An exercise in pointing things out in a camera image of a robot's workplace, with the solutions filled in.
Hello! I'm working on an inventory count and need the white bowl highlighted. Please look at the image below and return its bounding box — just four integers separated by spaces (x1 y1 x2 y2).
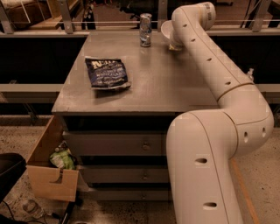
161 20 173 44

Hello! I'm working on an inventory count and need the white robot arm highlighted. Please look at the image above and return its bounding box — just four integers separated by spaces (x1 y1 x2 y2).
162 2 274 224

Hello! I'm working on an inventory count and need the redbull can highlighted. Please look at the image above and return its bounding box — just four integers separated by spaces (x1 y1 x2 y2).
139 13 152 47

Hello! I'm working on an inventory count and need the blue chip bag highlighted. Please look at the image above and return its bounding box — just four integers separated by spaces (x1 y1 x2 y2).
85 57 131 90

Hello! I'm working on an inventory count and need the grey drawer cabinet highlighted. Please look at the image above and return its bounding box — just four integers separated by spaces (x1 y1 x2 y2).
52 32 218 201

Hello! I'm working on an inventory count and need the metal railing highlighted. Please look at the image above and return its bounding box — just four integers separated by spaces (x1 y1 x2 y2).
0 0 280 34

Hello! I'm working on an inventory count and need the green snack bag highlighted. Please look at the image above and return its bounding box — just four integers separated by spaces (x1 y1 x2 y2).
49 150 75 170

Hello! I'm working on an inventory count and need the cardboard box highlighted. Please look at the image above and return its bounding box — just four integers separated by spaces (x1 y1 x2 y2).
26 116 79 202

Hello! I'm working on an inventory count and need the black chair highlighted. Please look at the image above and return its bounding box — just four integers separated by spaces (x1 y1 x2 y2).
0 153 26 201

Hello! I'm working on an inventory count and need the clear plastic bottle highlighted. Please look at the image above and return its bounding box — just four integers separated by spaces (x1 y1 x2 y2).
23 199 44 220

